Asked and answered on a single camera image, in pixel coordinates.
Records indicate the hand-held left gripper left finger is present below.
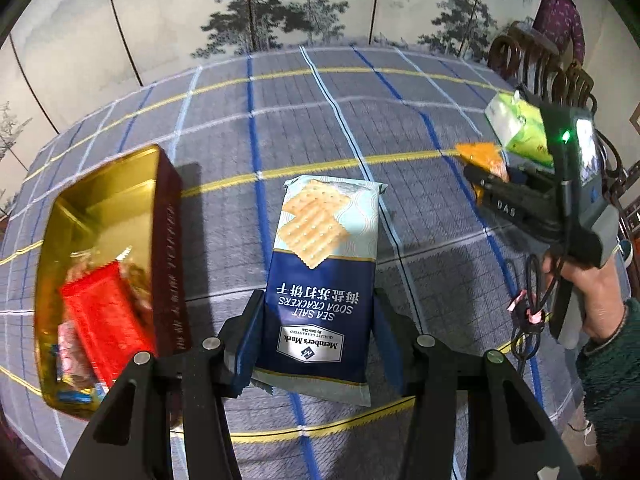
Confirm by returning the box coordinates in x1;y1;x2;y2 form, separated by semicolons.
60;290;266;480

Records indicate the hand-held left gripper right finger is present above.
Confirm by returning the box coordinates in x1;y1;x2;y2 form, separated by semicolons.
372;287;583;480

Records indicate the orange snack packet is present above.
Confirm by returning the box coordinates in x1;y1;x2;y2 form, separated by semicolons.
456;141;510;184

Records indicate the blue cracker packet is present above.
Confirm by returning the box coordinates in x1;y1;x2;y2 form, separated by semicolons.
250;175;390;407

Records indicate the clear bag of fried snacks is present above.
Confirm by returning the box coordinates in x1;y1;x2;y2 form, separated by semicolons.
116;246;153;313

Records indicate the red and gold tin box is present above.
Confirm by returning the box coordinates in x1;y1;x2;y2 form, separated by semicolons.
35;144;193;422

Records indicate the red snack packet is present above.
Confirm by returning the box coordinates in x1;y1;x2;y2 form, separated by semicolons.
60;262;157;387

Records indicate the pink patterned snack packet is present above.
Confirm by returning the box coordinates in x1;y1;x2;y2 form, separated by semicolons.
56;321;97;387

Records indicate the blue cookie packet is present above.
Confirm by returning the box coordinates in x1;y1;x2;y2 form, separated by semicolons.
54;382;109;407

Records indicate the person's right forearm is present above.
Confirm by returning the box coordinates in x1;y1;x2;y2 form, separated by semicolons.
574;299;640;468

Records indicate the person's right hand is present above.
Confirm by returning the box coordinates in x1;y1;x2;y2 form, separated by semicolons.
542;252;629;345

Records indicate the green tissue pack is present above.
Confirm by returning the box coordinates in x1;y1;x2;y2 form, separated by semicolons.
485;92;554;169

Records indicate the dark wooden chair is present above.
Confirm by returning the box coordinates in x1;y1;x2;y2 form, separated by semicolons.
559;64;599;113
487;21;562;97

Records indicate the painted folding screen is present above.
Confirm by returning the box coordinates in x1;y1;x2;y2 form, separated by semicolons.
0;0;551;211

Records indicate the black cable with pink tags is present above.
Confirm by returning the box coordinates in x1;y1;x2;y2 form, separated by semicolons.
507;254;568;377

